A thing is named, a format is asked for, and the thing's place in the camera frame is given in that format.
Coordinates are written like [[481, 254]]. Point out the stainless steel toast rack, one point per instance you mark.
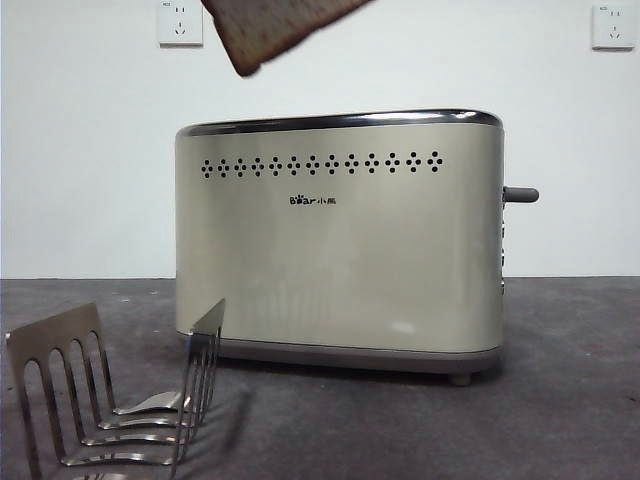
[[50, 330]]

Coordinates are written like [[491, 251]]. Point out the toasted bread slice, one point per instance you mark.
[[270, 30]]

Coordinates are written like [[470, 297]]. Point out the cream toaster with chrome top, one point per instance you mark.
[[350, 260]]

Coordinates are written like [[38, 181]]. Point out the white wall socket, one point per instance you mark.
[[181, 25], [613, 27]]

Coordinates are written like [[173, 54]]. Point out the grey toaster lever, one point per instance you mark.
[[522, 194]]

